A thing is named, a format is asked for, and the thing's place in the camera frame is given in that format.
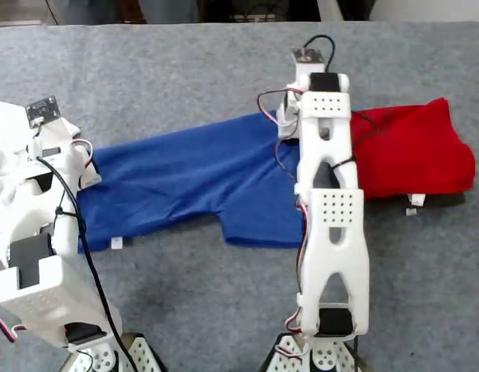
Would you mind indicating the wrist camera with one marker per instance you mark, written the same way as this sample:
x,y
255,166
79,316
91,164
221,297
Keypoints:
x,y
309,56
42,110

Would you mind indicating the dark shirt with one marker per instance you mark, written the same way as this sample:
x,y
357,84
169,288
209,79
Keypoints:
x,y
449,200

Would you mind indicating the red shirt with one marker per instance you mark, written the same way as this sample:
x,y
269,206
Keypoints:
x,y
414,151

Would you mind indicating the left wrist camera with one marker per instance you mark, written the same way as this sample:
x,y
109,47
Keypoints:
x,y
42,110

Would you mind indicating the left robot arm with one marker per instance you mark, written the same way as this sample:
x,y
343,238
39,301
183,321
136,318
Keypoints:
x,y
42,294

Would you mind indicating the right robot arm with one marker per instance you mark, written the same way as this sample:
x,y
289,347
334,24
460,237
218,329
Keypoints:
x,y
336,217

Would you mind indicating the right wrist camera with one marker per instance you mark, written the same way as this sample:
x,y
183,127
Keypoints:
x,y
309,56

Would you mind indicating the blue shirt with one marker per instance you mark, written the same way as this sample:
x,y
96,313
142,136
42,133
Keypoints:
x,y
193,166

